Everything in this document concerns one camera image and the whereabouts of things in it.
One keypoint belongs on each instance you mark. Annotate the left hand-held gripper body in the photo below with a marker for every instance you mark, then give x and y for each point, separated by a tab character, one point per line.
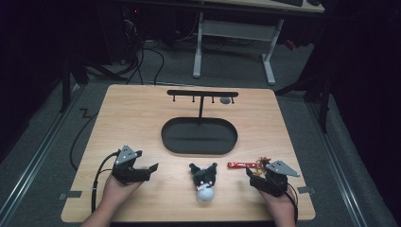
126	157

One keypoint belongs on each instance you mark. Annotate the person's right hand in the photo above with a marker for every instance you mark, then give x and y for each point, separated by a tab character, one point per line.
282	205

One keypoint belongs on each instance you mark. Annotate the grey round table grommet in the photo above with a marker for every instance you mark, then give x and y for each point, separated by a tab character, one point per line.
225	100

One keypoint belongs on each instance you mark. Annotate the black keyboard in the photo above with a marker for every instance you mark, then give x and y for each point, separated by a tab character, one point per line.
288	2

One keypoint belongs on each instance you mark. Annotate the black key rack with tray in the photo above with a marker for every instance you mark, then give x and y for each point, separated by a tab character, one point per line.
198	138

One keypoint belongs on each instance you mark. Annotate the white-legged desk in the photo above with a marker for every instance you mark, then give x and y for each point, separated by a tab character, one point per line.
236	30

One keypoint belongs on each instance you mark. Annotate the metal floor rail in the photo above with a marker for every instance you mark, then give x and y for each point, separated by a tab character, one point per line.
337	164
34	160

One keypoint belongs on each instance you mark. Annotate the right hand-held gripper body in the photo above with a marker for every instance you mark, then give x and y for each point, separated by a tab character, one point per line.
277	181

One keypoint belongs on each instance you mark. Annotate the person's left hand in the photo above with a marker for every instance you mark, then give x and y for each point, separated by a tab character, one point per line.
115	192

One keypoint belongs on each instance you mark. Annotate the small red object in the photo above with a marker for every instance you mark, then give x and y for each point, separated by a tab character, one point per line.
290	44

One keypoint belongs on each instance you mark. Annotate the dark computer tower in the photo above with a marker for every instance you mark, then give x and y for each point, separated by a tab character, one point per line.
130	28

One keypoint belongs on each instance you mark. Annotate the grey tape piece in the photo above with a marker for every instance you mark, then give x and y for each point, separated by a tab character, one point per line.
306	190
71	195

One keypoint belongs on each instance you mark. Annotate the black zigzag floor tape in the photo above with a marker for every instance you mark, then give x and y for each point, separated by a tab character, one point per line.
85	113

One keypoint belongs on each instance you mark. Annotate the black metal stand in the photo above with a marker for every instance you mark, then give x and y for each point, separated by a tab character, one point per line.
66	82
323	104

